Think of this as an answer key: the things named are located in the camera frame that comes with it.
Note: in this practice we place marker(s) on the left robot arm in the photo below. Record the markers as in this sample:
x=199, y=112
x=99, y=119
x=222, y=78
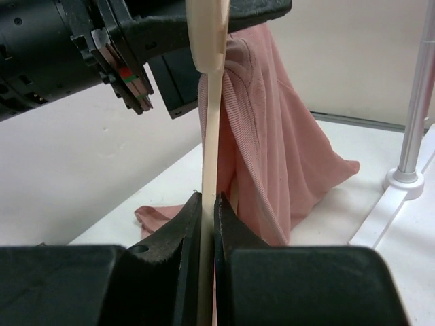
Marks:
x=53, y=49

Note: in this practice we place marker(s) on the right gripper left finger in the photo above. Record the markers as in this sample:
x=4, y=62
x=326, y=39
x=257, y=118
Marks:
x=154, y=282

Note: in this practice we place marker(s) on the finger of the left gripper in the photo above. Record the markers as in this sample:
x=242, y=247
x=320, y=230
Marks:
x=247, y=13

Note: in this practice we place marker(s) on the white clothes rack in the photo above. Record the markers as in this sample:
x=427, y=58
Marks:
x=406, y=181

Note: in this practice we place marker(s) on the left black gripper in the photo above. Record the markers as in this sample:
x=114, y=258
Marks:
x=118, y=38

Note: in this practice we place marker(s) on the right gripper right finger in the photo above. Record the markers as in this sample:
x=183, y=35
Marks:
x=258, y=284

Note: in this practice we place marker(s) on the pink t shirt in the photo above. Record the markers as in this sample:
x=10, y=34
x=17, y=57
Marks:
x=271, y=149

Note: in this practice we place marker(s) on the beige plastic hanger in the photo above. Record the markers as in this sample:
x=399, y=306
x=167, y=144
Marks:
x=210, y=136

